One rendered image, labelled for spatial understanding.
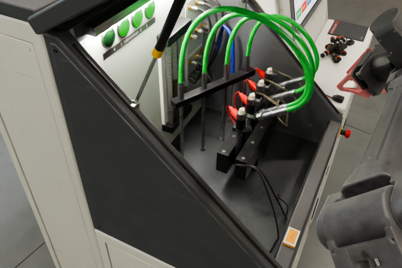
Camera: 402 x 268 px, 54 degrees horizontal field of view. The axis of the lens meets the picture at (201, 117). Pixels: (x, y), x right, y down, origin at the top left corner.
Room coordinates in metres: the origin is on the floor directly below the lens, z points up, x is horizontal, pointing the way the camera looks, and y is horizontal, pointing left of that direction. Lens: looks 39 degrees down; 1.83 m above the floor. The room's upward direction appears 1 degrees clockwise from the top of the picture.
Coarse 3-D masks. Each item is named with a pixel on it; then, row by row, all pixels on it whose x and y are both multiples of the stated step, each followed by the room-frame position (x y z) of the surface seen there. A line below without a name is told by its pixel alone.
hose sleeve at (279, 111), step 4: (280, 108) 0.85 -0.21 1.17; (284, 108) 0.84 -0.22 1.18; (264, 112) 0.86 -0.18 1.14; (268, 112) 0.85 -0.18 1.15; (272, 112) 0.85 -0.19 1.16; (276, 112) 0.84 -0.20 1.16; (280, 112) 0.83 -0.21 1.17; (284, 112) 0.83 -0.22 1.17; (288, 112) 0.83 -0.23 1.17; (264, 116) 0.85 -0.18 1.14; (268, 116) 0.85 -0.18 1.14; (272, 116) 0.84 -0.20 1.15
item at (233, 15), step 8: (224, 16) 1.01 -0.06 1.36; (232, 16) 0.99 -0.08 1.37; (240, 16) 0.98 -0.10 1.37; (248, 16) 0.97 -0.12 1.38; (216, 24) 1.01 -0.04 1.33; (264, 24) 0.95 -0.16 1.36; (208, 40) 1.02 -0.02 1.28; (208, 48) 1.02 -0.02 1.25; (304, 72) 0.90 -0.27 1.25; (304, 96) 0.89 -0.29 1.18; (288, 104) 0.91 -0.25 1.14
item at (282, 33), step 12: (204, 12) 0.94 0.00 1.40; (216, 12) 0.93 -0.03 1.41; (240, 12) 0.90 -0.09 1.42; (252, 12) 0.89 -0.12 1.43; (192, 24) 0.96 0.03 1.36; (288, 36) 0.84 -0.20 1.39; (180, 60) 0.97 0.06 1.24; (180, 72) 0.97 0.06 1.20; (312, 72) 0.82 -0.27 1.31; (180, 84) 0.97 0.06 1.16; (312, 84) 0.81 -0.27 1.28; (288, 108) 0.83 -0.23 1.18
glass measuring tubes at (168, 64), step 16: (176, 32) 1.05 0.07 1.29; (176, 48) 1.08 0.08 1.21; (160, 64) 1.02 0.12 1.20; (176, 64) 1.05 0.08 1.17; (160, 80) 1.02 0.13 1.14; (176, 80) 1.05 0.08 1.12; (160, 96) 1.02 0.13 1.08; (176, 96) 1.05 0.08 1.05; (176, 112) 1.05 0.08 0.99; (176, 128) 1.03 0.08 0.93
